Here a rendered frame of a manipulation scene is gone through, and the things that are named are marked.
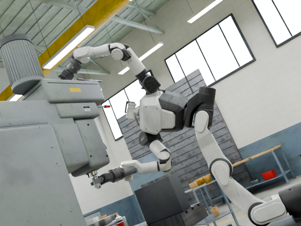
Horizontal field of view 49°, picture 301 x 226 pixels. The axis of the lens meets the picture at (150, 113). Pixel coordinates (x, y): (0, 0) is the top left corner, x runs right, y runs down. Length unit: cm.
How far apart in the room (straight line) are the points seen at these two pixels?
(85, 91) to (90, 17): 548
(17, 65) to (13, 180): 79
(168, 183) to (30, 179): 66
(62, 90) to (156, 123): 65
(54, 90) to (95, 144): 41
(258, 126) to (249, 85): 112
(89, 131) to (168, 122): 52
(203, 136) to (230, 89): 752
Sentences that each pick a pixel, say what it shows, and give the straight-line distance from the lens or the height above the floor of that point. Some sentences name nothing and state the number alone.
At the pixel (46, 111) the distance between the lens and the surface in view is 195.
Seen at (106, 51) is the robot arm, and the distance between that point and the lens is 219.
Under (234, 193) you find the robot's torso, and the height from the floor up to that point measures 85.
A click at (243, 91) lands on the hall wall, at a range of 950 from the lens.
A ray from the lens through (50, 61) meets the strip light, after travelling 734.
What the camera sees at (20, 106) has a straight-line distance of 187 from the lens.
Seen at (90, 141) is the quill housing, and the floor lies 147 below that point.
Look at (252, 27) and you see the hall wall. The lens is 961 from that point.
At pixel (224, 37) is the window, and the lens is 975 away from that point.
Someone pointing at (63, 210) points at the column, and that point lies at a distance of 163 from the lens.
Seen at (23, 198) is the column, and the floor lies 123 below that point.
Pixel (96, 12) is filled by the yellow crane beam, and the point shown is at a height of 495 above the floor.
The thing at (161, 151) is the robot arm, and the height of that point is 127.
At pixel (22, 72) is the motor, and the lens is 207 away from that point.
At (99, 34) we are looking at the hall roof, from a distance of 1099.
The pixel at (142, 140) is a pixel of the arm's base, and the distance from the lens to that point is 239.
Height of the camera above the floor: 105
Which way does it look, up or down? 12 degrees up
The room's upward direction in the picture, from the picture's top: 23 degrees counter-clockwise
